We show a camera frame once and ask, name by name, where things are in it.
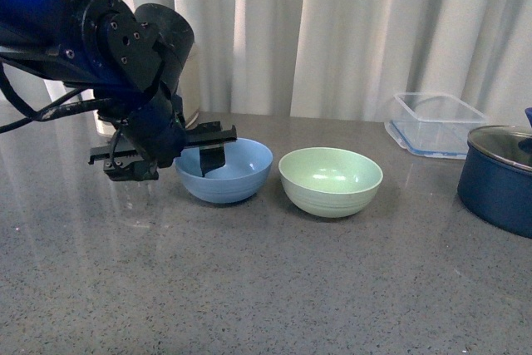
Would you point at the white pleated curtain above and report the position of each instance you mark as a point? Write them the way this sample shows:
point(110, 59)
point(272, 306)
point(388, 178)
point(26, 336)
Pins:
point(346, 59)

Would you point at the clear plastic food container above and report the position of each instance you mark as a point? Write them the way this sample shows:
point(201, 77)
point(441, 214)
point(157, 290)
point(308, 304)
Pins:
point(433, 125)

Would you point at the cream two-slot toaster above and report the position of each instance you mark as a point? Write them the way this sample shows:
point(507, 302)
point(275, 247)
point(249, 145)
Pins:
point(189, 87)

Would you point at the light green bowl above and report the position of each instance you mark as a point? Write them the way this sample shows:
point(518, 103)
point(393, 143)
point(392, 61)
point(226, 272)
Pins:
point(329, 182)

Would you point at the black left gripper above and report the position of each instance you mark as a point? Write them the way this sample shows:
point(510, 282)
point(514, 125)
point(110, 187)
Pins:
point(153, 135)

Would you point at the blue black left robot arm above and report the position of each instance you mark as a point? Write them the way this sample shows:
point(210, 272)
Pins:
point(123, 64)

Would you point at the glass lid with blue knob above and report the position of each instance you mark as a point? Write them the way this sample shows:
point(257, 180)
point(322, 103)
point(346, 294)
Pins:
point(510, 145)

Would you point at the light blue bowl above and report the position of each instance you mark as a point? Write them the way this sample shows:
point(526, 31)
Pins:
point(247, 164)

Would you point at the dark blue saucepan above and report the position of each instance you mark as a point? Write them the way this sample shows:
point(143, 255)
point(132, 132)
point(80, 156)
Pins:
point(498, 193)

